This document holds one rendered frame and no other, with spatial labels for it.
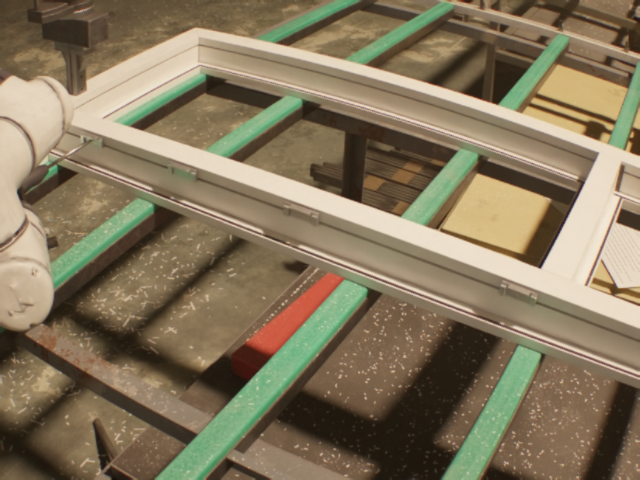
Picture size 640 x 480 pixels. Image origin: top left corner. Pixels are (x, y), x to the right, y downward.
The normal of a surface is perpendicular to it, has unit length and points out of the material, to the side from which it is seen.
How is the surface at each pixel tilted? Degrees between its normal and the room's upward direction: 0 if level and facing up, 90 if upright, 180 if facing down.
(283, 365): 0
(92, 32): 90
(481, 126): 90
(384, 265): 90
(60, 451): 0
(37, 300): 82
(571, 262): 0
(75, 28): 90
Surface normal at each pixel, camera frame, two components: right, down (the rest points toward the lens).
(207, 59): -0.52, 0.47
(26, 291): 0.43, 0.40
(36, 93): 0.47, -0.68
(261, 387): 0.04, -0.83
